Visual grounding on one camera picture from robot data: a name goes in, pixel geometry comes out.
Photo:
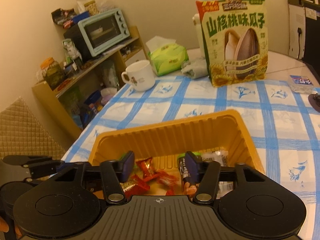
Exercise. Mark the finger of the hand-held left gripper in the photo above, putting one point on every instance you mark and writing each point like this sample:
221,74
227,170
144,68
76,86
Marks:
42,168

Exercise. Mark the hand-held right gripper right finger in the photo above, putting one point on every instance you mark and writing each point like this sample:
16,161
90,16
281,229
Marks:
191,166

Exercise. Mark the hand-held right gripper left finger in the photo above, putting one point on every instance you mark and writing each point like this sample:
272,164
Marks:
129,166

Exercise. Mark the green brown candy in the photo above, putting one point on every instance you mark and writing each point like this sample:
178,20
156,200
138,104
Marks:
123,157

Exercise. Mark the yellow green candy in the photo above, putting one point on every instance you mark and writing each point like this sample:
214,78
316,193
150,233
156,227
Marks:
197,154

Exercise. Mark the red gold candy packet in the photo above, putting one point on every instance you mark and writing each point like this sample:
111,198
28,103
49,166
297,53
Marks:
147,168

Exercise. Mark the large red snack packet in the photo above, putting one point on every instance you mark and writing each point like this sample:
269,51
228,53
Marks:
135,186

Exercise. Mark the narrow red snack packet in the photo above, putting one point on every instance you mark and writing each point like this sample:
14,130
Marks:
167,177

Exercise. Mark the clear black striped packet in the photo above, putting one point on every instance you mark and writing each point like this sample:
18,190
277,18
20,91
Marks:
216,157

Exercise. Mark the small red candy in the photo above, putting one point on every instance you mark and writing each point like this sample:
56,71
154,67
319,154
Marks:
170,192

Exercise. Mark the orange plastic tray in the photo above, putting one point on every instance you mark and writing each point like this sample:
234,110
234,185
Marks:
175,135

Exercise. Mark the person's left hand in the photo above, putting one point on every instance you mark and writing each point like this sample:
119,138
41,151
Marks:
3,225

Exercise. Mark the beige quilted chair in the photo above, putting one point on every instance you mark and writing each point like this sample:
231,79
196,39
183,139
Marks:
27,130

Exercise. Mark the wooden storage shelf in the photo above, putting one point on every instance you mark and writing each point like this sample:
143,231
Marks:
60,105

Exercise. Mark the white cartoon mug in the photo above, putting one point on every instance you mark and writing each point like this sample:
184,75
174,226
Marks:
140,76

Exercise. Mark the blue checked tablecloth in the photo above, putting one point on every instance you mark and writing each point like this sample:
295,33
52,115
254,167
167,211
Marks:
275,130

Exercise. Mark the orange lidded glass jar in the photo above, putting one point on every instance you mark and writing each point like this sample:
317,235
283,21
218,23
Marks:
52,73

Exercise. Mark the grey crumpled cloth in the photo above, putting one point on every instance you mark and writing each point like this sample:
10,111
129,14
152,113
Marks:
196,67

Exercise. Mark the green tissue pack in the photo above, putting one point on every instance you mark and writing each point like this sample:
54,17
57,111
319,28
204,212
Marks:
167,60

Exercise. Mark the silver green snack bag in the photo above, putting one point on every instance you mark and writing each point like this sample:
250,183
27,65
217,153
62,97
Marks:
72,51

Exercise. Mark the green sunflower seed bag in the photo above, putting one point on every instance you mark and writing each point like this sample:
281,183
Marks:
235,42

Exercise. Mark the pale blue toaster oven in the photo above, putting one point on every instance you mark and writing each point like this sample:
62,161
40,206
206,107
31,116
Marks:
102,33

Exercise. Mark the clear box with blue label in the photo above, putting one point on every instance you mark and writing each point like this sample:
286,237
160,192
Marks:
301,83

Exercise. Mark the dark snack bag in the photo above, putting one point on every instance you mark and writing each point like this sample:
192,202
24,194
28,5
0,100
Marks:
62,17

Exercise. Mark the clear bag of nuts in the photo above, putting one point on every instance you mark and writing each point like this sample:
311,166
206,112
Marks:
88,6

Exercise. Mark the black flat panel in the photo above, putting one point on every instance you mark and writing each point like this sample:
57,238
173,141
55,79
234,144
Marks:
312,42

